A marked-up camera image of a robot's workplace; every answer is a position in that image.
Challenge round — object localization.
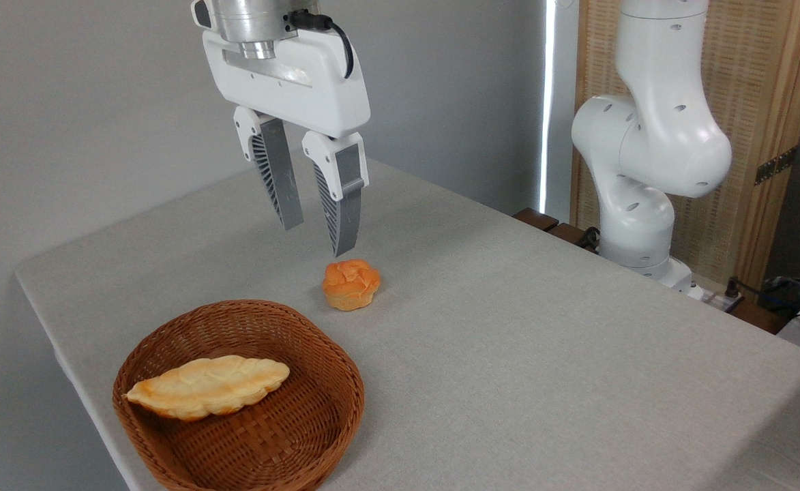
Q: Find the brown wicker basket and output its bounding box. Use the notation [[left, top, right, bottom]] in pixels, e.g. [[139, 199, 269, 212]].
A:
[[112, 300, 365, 491]]

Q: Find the round orange bread roll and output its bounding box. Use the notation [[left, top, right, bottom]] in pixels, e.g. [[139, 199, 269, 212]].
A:
[[322, 259, 381, 312]]

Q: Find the metal screen hinge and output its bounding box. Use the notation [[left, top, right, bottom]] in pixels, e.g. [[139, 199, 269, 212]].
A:
[[754, 147, 797, 186]]

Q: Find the long pale braided bread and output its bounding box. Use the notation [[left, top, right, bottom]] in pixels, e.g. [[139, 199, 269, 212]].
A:
[[124, 355, 291, 421]]

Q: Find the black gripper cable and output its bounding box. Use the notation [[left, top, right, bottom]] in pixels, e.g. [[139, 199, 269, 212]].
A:
[[289, 10, 355, 79]]

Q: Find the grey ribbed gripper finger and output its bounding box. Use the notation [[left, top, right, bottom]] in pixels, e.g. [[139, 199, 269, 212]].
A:
[[233, 106, 304, 231], [302, 130, 370, 257]]

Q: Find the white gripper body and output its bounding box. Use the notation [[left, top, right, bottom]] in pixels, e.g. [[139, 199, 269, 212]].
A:
[[192, 0, 371, 138]]

